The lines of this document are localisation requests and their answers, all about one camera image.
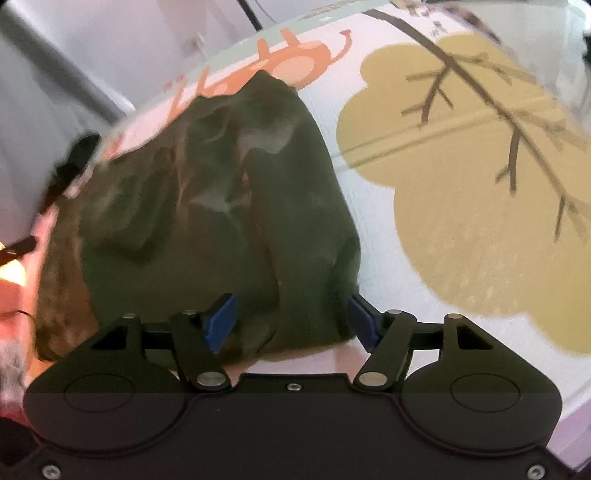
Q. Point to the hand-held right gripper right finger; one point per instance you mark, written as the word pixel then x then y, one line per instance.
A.
pixel 364 321

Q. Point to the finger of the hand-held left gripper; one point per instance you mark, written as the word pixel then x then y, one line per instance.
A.
pixel 85 150
pixel 21 247

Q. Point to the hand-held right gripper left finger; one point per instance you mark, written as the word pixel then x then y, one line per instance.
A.
pixel 221 321

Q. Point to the green tie-dye hoodie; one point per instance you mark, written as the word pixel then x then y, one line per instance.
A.
pixel 207 207

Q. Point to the grey curtain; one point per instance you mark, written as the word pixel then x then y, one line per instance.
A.
pixel 37 69

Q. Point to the printed play mat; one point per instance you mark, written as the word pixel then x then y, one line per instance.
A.
pixel 438 230

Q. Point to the black standing fan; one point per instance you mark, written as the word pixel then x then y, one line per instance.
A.
pixel 249 14

